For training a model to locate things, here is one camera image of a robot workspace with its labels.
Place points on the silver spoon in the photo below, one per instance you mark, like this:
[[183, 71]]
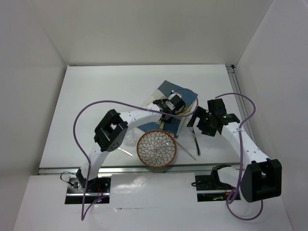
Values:
[[181, 146]]

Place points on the aluminium rail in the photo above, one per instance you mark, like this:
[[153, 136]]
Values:
[[137, 169], [243, 103]]

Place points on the silver fork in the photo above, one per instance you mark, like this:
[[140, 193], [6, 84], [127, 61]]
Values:
[[125, 152]]

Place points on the silver table knife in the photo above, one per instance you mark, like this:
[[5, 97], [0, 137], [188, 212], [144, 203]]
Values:
[[195, 140]]

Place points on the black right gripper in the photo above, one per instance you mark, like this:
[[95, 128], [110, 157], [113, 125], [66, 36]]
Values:
[[200, 112]]

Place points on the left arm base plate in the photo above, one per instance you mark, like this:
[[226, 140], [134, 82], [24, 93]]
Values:
[[99, 191]]

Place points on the blue beige checked placemat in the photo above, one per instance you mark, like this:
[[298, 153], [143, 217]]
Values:
[[164, 91]]

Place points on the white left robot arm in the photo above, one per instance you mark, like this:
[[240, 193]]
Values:
[[111, 130]]

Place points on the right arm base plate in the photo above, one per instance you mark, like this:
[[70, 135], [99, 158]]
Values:
[[208, 190]]

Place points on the right side aluminium rail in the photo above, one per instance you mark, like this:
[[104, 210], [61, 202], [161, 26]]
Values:
[[243, 103]]

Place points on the clear drinking glass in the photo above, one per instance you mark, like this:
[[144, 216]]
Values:
[[129, 138]]

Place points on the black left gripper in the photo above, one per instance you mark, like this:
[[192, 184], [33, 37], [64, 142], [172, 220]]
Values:
[[168, 121]]

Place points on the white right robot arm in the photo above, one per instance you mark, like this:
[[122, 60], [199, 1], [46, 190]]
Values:
[[260, 177]]

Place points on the front aluminium rail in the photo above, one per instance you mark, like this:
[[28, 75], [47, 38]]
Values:
[[137, 169]]

